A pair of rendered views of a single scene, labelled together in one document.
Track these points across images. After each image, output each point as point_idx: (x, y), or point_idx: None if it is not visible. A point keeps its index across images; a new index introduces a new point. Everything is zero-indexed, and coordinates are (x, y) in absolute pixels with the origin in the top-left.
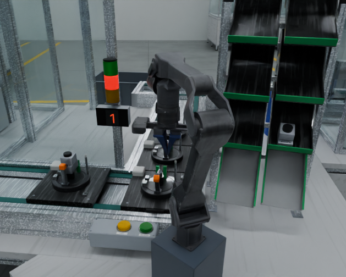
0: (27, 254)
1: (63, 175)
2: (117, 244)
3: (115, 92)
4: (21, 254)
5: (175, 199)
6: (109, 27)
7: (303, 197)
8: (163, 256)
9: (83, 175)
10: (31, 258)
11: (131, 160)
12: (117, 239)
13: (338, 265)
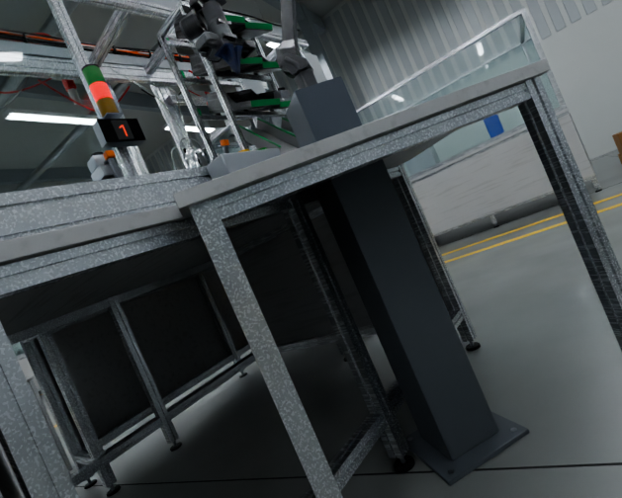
0: (161, 208)
1: (116, 166)
2: (253, 164)
3: (114, 101)
4: (152, 212)
5: (287, 51)
6: (74, 41)
7: None
8: (312, 94)
9: None
10: (169, 214)
11: None
12: (251, 158)
13: None
